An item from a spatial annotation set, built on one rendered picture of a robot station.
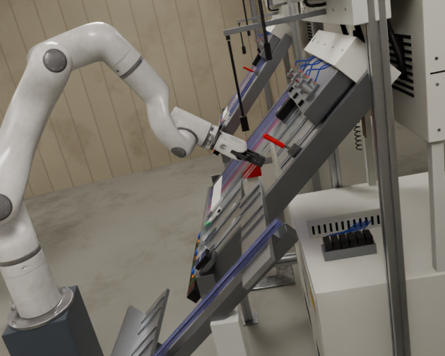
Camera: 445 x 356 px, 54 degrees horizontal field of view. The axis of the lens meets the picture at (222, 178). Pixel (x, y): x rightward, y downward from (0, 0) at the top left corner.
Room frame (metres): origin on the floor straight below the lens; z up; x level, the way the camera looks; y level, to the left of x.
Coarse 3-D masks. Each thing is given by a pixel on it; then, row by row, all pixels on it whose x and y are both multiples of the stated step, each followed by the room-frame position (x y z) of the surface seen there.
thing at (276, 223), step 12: (276, 228) 0.64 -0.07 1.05; (264, 240) 0.64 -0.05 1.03; (252, 252) 0.64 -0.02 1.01; (240, 264) 0.65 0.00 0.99; (228, 276) 0.65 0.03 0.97; (216, 288) 0.65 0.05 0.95; (204, 300) 0.66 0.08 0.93; (192, 312) 0.66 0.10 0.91; (180, 324) 0.67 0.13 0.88; (168, 348) 0.66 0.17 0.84
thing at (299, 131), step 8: (296, 120) 1.32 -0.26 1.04; (304, 120) 1.23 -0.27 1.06; (280, 128) 1.42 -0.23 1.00; (288, 128) 1.33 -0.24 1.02; (296, 128) 1.26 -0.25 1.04; (304, 128) 1.18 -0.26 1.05; (312, 128) 1.12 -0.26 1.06; (280, 136) 1.35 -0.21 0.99; (288, 136) 1.27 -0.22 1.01; (296, 136) 1.20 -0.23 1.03; (304, 136) 1.13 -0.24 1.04; (288, 144) 1.21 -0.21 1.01; (304, 144) 1.09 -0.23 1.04; (280, 152) 1.23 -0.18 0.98; (280, 160) 1.17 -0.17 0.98; (288, 160) 1.11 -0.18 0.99; (280, 168) 1.12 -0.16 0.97
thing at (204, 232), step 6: (204, 210) 1.51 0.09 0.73; (204, 216) 1.45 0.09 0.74; (204, 222) 1.40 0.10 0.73; (204, 228) 1.36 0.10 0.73; (204, 234) 1.32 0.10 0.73; (204, 240) 1.28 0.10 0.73; (198, 246) 1.24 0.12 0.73; (204, 246) 1.24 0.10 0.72; (198, 252) 1.19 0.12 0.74; (198, 270) 1.10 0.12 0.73
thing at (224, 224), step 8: (240, 192) 1.32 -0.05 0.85; (224, 200) 1.44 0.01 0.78; (232, 200) 1.34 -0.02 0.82; (240, 200) 1.26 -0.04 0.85; (216, 208) 1.46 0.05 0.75; (224, 208) 1.36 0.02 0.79; (232, 208) 1.27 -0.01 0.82; (216, 216) 1.36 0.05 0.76; (224, 216) 1.30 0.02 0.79; (232, 216) 1.22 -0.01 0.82; (216, 224) 1.32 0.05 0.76; (224, 224) 1.24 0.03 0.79; (232, 224) 1.16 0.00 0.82; (208, 232) 1.33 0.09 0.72; (216, 232) 1.25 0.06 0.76; (224, 232) 1.18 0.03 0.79; (232, 232) 1.11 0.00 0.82; (208, 240) 1.25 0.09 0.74; (216, 240) 1.19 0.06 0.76; (224, 240) 1.13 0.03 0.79; (208, 248) 1.21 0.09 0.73; (216, 248) 1.14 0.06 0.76
